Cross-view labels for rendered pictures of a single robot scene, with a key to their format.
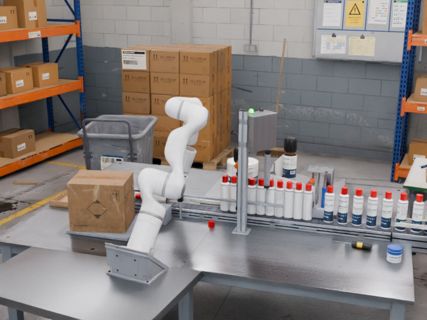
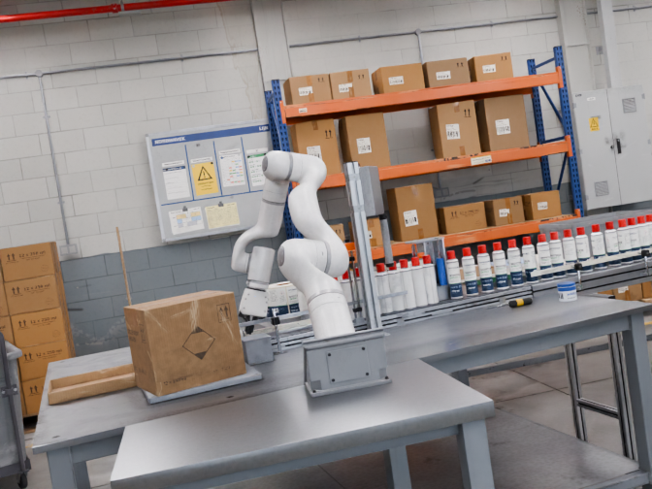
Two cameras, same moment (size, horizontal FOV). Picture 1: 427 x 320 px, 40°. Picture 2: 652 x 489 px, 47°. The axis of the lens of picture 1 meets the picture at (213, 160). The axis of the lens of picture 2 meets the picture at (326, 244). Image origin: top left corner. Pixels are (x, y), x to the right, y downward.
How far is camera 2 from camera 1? 190 cm
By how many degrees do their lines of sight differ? 37
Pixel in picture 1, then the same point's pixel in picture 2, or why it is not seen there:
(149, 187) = (310, 260)
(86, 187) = (178, 309)
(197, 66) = (33, 265)
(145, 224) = (337, 306)
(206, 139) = not seen: hidden behind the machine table
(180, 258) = not seen: hidden behind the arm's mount
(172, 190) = (341, 258)
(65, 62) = not seen: outside the picture
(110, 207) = (218, 334)
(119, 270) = (337, 378)
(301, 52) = (144, 241)
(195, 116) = (314, 166)
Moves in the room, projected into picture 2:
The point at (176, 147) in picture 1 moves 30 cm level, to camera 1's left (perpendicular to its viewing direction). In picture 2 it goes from (314, 206) to (236, 217)
